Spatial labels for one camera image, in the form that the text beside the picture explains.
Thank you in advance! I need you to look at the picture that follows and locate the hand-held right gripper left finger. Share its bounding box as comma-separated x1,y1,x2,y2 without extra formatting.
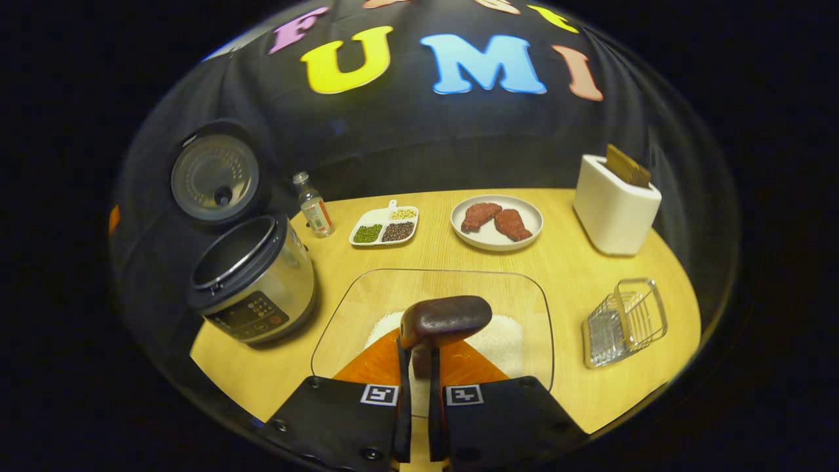
262,328,412,472

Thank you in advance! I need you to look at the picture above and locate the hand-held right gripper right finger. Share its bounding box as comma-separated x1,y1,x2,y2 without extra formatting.
428,338,589,472

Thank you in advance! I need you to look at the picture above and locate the brown wooden spoon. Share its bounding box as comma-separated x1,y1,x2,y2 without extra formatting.
399,295,494,381

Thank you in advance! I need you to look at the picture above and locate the metal wire chopstick holder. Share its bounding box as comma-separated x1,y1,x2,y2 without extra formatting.
581,277,669,369

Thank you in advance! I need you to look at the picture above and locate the dark grey rice cooker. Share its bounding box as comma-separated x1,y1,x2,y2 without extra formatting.
167,119,319,347

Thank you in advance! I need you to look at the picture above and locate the white round plate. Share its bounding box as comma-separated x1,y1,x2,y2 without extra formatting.
450,195,544,252

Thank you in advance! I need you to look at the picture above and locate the red meat piece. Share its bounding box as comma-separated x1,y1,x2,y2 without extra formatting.
460,202,503,233
494,208,533,242

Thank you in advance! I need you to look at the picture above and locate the small glass bottle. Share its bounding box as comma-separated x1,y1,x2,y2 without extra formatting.
292,171,336,238

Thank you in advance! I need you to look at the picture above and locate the white divided bean dish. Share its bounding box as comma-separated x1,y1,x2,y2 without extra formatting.
349,199,420,247

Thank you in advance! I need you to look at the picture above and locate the white toaster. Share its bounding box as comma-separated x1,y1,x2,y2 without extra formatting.
573,154,663,256

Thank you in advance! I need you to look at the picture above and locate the brown toast slice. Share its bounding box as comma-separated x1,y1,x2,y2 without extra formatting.
604,144,652,189

